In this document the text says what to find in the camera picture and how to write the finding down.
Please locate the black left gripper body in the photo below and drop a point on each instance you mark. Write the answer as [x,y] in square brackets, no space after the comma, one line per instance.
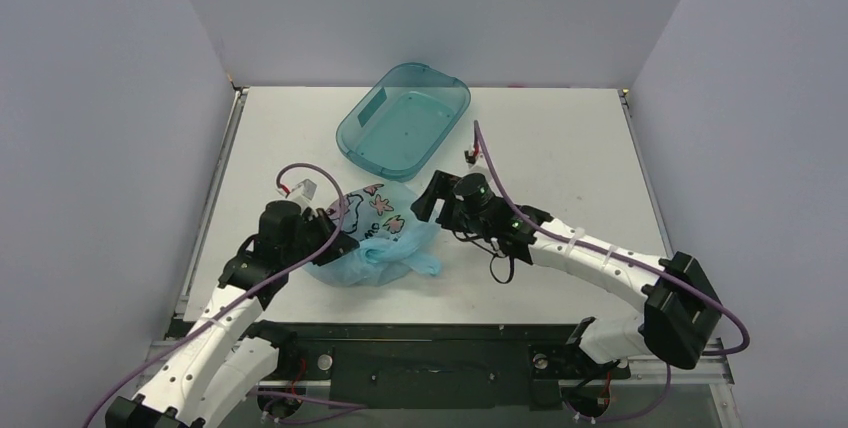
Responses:
[311,239]

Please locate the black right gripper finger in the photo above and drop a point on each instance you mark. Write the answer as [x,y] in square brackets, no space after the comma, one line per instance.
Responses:
[439,187]
[449,217]

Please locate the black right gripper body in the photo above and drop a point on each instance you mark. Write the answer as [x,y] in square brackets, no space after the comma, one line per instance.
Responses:
[438,200]

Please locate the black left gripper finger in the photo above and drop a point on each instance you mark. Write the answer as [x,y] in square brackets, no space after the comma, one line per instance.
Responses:
[343,245]
[324,226]

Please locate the light blue plastic bag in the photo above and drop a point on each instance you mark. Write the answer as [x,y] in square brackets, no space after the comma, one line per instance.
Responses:
[392,242]

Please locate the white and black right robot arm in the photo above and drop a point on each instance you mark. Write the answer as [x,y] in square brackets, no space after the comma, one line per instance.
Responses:
[676,305]

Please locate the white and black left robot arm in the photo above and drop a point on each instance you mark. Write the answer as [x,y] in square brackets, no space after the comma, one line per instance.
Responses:
[229,350]

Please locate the teal transparent plastic tray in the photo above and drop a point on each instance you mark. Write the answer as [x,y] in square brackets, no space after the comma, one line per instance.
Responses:
[394,130]

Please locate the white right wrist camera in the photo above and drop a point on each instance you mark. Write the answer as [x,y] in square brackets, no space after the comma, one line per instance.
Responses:
[472,155]

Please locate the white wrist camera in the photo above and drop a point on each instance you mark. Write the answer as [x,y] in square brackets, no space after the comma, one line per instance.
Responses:
[302,194]
[472,155]

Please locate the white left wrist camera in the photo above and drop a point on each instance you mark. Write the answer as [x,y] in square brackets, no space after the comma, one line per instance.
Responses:
[302,194]

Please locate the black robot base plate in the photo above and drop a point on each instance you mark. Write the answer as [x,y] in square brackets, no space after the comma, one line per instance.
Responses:
[418,366]

